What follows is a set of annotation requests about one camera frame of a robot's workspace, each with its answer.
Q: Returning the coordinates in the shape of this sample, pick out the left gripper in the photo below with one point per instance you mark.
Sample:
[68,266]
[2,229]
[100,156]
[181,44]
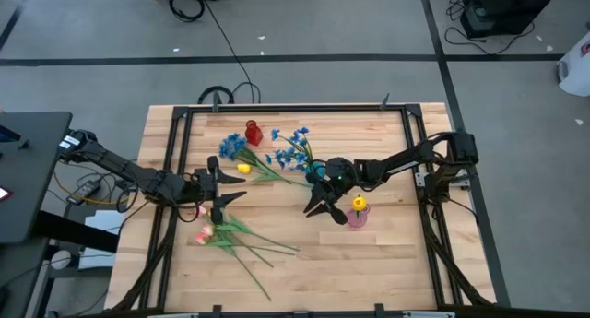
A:
[203,184]

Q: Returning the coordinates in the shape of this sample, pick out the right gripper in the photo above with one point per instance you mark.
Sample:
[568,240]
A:
[341,173]

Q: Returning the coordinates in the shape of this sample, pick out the purple glass vase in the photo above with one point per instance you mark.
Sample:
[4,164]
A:
[356,221]

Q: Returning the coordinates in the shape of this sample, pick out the pink artificial tulip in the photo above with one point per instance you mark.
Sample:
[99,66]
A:
[201,210]
[201,239]
[208,230]

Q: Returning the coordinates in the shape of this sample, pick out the teal glass vase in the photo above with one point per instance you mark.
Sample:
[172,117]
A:
[314,171]

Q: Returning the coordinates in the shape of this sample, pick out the blue artificial flower bunch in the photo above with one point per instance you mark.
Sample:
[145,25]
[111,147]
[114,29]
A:
[232,145]
[288,154]

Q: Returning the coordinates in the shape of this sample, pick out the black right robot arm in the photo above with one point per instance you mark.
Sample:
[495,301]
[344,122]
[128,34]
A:
[401,159]

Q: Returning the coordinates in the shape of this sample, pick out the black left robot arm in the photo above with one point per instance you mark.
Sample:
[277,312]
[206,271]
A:
[138,175]

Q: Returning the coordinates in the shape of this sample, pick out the red glass vase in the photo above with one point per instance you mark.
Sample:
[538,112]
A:
[253,133]

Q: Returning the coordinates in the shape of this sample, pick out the white sheet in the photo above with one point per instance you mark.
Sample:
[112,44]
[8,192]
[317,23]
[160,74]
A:
[108,221]

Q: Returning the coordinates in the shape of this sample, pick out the black power adapter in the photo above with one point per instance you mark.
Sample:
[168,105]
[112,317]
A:
[83,192]

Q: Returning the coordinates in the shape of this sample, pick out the black desk beam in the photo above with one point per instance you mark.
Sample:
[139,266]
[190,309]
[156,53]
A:
[74,232]

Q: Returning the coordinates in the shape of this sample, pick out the white round disc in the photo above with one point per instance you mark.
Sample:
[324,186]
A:
[60,260]

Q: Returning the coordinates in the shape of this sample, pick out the black desk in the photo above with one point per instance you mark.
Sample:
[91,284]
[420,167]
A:
[27,170]

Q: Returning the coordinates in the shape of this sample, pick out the phone with lit screen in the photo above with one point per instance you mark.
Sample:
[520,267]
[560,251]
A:
[3,193]

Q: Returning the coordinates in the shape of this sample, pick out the dark tablet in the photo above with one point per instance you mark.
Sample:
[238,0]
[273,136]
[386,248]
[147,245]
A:
[7,134]

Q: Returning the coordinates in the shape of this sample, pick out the black equipment case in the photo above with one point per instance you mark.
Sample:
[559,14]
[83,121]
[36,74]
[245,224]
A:
[507,4]

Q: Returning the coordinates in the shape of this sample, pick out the white container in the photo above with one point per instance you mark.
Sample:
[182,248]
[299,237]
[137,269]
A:
[576,69]

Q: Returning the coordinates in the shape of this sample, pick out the black metal table frame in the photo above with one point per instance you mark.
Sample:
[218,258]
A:
[295,108]

